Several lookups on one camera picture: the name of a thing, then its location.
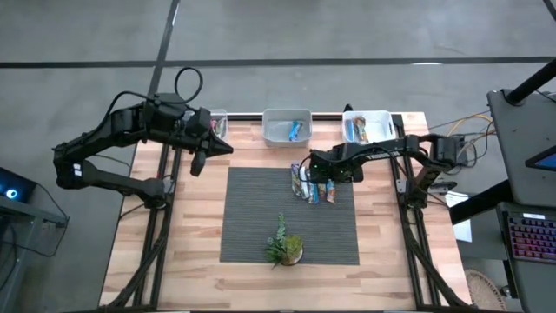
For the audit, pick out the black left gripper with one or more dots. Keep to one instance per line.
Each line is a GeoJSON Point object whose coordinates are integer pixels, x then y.
{"type": "Point", "coordinates": [199, 130]}

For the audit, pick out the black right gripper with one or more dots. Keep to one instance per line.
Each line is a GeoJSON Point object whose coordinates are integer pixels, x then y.
{"type": "Point", "coordinates": [336, 167]}

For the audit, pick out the red and green granola bar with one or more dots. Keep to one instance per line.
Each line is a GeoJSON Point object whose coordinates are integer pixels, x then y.
{"type": "Point", "coordinates": [221, 128]}

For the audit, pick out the brown granola bar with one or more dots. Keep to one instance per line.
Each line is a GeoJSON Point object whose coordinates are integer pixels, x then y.
{"type": "Point", "coordinates": [360, 128]}

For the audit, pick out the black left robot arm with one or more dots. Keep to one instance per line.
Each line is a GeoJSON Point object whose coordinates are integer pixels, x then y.
{"type": "Point", "coordinates": [108, 130]}

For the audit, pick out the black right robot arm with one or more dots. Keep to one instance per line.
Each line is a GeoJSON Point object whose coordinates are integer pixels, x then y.
{"type": "Point", "coordinates": [382, 152]}

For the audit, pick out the blue and red granola bar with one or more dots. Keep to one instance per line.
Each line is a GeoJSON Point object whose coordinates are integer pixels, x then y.
{"type": "Point", "coordinates": [331, 193]}

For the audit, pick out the red and white granola bar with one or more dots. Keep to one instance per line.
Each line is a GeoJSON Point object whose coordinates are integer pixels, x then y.
{"type": "Point", "coordinates": [322, 191]}

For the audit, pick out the purple and green granola bar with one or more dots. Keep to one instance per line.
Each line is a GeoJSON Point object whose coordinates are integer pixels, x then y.
{"type": "Point", "coordinates": [295, 182]}

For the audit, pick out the clear plastic bin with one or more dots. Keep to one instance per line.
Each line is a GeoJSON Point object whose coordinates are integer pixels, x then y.
{"type": "Point", "coordinates": [223, 142]}

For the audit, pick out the black aluminium crossbar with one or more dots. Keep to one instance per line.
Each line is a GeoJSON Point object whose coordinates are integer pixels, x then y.
{"type": "Point", "coordinates": [243, 117]}

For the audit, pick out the white plastic bin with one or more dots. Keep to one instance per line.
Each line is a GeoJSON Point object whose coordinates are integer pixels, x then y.
{"type": "Point", "coordinates": [378, 126]}

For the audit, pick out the grey plastic bin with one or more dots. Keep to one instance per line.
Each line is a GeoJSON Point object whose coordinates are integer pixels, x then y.
{"type": "Point", "coordinates": [278, 137]}

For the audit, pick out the grey woven placemat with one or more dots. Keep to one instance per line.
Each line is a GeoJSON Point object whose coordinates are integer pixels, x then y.
{"type": "Point", "coordinates": [252, 235]}

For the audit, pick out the potted artificial succulent plant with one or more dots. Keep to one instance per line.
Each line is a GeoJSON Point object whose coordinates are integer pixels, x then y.
{"type": "Point", "coordinates": [289, 256]}

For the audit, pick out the white paper sheet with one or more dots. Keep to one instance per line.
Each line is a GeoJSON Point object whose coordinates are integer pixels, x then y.
{"type": "Point", "coordinates": [464, 230]}

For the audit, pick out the black diagonal strut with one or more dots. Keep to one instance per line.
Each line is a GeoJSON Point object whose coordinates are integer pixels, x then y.
{"type": "Point", "coordinates": [478, 204]}

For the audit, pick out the dark grey desk top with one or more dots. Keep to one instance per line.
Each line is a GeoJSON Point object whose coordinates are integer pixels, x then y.
{"type": "Point", "coordinates": [517, 130]}

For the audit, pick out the wicker basket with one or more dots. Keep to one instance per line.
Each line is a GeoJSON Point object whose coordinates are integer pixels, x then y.
{"type": "Point", "coordinates": [482, 289]}

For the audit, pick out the black computer with blue light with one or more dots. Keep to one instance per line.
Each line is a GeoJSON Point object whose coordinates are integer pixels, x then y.
{"type": "Point", "coordinates": [17, 187]}

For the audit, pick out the backlit computer keyboard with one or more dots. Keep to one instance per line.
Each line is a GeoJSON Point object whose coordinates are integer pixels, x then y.
{"type": "Point", "coordinates": [532, 239]}

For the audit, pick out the blue-screen monitor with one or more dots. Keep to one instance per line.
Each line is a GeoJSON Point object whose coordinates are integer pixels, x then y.
{"type": "Point", "coordinates": [545, 161]}

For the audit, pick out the black pole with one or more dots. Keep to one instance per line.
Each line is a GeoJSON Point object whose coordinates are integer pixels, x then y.
{"type": "Point", "coordinates": [532, 82]}

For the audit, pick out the black keyboard tray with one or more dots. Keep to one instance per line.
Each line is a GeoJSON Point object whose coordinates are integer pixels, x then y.
{"type": "Point", "coordinates": [530, 287]}

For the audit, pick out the black aluminium support frame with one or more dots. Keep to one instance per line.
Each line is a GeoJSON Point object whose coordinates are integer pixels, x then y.
{"type": "Point", "coordinates": [411, 261]}
{"type": "Point", "coordinates": [160, 261]}

